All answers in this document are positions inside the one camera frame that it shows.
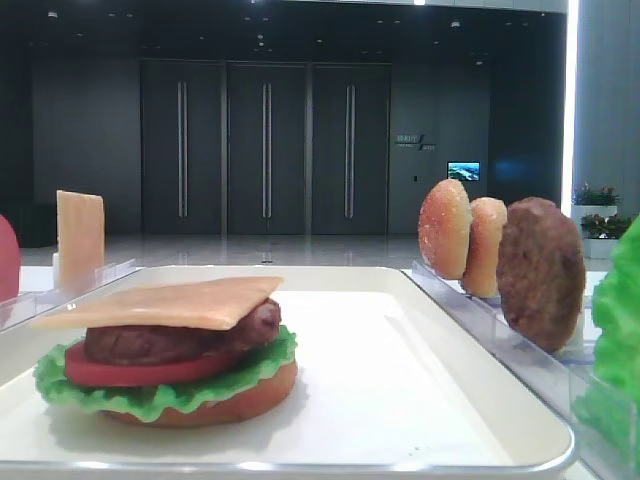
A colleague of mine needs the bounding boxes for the sesame top bun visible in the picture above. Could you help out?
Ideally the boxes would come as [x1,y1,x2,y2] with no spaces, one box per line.
[418,179,472,280]

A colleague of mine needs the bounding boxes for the orange cheese slice on burger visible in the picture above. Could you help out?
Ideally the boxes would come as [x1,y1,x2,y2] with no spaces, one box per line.
[31,276,284,331]

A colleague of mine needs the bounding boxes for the green lettuce in burger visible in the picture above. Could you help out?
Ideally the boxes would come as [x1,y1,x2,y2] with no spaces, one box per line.
[33,325,297,423]

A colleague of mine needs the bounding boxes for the upright brown meat patty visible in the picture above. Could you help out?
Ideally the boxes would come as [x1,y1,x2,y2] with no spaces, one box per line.
[496,197,586,353]

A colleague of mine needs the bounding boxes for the upright orange cheese slice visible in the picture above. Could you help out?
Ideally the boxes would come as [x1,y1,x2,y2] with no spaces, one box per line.
[56,190,105,287]

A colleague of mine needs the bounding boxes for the red tomato slice in burger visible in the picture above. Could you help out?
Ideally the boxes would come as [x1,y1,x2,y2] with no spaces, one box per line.
[64,341,246,387]

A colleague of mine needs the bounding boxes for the upright red tomato slice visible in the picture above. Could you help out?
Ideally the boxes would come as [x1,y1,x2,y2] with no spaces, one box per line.
[0,216,21,302]

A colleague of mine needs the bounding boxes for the upright green lettuce leaf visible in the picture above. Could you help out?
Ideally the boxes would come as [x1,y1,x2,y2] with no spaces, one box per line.
[575,219,639,455]

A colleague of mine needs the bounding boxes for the white rectangular metal tray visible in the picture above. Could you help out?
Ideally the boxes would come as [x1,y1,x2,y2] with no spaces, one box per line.
[1,266,576,479]

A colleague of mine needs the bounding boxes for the bottom bun in burger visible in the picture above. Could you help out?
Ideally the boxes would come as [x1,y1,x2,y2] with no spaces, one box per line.
[103,360,298,428]

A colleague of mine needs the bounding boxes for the upright bun half right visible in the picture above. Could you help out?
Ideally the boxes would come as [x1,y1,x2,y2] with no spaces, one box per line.
[461,197,507,298]

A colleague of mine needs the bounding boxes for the brown patty in burger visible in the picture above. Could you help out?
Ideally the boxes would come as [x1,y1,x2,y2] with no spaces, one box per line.
[84,299,281,365]

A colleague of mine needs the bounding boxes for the potted flower planter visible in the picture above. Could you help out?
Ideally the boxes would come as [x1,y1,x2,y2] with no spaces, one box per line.
[571,182,634,260]

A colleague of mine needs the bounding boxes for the small wall screen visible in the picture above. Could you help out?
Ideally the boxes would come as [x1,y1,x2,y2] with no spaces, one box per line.
[447,162,480,182]

